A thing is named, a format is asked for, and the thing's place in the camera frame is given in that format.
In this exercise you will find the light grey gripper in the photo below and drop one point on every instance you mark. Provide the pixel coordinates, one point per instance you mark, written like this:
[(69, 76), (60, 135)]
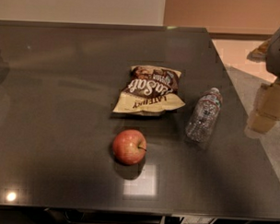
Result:
[(279, 57)]

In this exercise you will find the red apple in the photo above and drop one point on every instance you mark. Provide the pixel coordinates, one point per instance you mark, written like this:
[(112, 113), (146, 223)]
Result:
[(129, 147)]

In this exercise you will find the clear plastic water bottle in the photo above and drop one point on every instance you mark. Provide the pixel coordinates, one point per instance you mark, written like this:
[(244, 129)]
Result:
[(203, 119)]

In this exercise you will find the brown sea salt chips bag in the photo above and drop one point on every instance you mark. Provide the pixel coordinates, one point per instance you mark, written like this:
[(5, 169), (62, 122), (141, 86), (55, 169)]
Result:
[(152, 90)]

